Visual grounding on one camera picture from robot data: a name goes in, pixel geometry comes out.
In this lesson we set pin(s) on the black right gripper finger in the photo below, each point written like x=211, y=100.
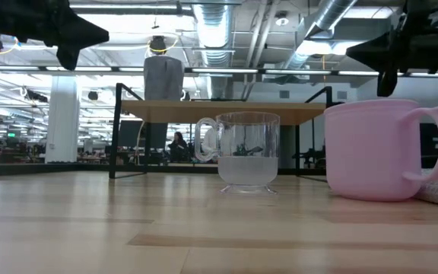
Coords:
x=387, y=83
x=369, y=51

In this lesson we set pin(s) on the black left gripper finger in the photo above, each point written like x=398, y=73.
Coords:
x=86, y=34
x=68, y=57

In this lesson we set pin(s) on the pink plastic mug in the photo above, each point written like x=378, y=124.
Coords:
x=367, y=152

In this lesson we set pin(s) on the grey matte mug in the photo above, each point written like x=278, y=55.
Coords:
x=164, y=78

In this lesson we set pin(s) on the white room column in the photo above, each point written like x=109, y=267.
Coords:
x=63, y=122

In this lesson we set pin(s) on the green exit sign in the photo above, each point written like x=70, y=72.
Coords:
x=11, y=134

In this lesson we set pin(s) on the dark computer monitor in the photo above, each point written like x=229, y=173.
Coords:
x=129, y=133

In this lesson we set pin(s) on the long ceiling light bar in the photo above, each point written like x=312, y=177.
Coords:
x=223, y=70

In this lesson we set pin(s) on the person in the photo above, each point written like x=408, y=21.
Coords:
x=208, y=142
x=179, y=148

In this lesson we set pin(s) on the silver smooth ceiling duct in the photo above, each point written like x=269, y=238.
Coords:
x=325, y=15

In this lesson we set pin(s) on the wooden shelf with black frame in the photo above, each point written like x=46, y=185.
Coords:
x=173, y=112

